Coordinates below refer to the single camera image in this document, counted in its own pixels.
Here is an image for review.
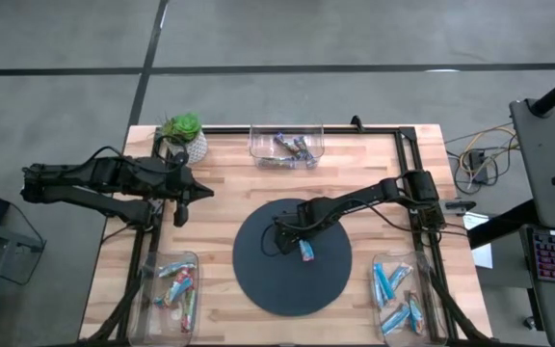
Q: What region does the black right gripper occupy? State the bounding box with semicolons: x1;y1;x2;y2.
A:
273;198;327;255

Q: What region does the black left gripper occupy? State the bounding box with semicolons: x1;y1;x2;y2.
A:
159;161;215;228

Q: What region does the teal granola bar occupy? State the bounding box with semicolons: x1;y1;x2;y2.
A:
156;260;197;280

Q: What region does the red and green granola bar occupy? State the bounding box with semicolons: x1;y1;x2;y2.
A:
179;287;197;334

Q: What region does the dark round plate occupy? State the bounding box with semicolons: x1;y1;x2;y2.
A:
232;198;354;318

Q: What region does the succulent in white patterned pot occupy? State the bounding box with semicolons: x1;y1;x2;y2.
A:
160;113;209;165

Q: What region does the clear plastic bin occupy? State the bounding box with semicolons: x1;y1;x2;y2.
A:
371;250;450;347
127;250;200;347
248;122;326;170

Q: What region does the white paper sheet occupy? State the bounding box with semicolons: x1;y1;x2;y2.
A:
462;214;489;231
469;243;494;270

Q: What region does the black power adapter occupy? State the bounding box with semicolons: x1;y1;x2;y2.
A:
467;148;490;185

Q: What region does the dark grey workstation desk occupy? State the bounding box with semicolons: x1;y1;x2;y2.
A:
508;98;555;347

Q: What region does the black looped gripper cable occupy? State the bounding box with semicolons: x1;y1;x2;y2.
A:
153;134;191;168
259;222;281;257

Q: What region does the black coiled cable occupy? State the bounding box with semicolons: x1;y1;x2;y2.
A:
452;144;500;195

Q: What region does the yellow cable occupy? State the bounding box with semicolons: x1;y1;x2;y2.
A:
458;125;519;185

